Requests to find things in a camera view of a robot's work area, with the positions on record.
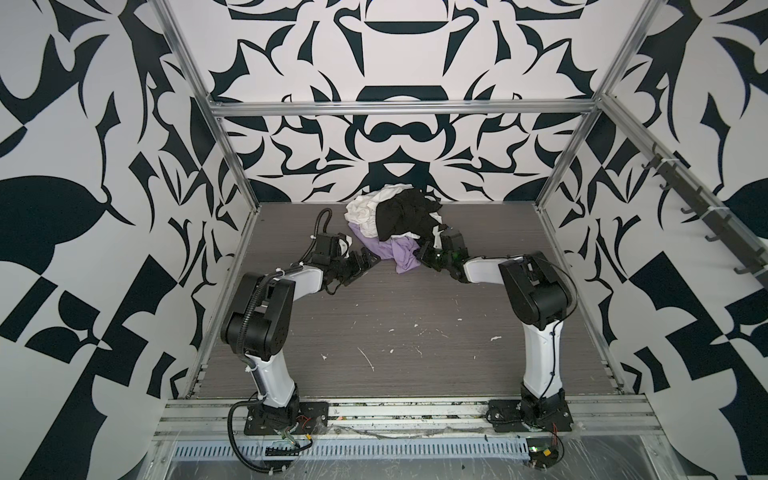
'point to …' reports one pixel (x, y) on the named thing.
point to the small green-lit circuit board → (543, 452)
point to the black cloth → (408, 212)
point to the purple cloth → (400, 249)
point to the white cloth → (362, 210)
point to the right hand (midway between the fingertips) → (413, 248)
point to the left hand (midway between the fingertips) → (375, 259)
